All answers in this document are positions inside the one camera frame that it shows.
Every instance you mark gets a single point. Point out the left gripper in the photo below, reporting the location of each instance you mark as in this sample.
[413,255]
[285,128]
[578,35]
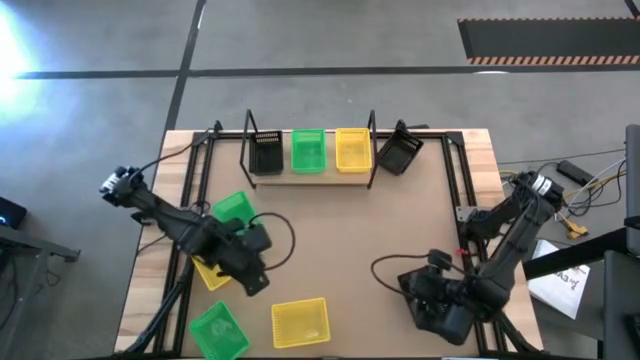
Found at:
[240,260]

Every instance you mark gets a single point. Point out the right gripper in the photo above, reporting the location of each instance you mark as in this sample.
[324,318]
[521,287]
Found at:
[430,295]

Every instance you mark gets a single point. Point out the yellow plastic basket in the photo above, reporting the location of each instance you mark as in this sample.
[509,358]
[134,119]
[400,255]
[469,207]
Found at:
[300,322]
[210,277]
[353,150]

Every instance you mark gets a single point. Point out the green plastic basket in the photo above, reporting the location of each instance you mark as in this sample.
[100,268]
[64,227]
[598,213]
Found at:
[218,330]
[308,152]
[232,206]

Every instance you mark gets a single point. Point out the black plastic basket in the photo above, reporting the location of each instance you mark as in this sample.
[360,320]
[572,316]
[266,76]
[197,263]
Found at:
[400,150]
[266,157]

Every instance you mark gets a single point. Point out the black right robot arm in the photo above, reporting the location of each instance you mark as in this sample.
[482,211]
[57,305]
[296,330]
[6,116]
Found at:
[515,235]

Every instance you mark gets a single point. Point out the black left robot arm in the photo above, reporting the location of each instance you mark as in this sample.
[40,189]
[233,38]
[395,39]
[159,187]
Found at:
[165,217]

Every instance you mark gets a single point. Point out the white paper sheet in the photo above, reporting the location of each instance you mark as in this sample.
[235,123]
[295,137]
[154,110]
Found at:
[555,290]

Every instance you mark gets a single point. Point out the black power strip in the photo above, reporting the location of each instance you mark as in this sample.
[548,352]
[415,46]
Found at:
[575,172]

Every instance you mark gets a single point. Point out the black neighbouring rig furniture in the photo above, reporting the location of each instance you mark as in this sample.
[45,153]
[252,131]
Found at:
[620,300]

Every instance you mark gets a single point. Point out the black device with blue light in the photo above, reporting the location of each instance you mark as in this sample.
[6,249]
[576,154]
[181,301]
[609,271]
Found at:
[12,212]

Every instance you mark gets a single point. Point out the black hazard-striped floor mat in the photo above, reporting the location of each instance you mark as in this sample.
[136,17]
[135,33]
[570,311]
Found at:
[550,40]

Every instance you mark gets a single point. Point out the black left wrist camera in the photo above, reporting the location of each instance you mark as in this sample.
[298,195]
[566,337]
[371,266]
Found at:
[257,239]

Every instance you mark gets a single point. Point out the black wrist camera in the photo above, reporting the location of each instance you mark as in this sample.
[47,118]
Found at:
[257,239]
[440,260]

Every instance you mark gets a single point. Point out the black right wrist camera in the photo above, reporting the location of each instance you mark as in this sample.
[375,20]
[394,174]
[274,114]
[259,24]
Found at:
[440,260]

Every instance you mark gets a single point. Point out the wooden shelf with black frame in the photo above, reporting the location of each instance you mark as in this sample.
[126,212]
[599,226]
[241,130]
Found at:
[310,179]

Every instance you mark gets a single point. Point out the black aluminium rig frame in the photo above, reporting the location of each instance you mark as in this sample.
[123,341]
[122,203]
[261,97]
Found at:
[455,137]

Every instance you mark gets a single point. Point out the grey desk frame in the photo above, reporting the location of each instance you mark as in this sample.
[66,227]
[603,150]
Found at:
[30,245]

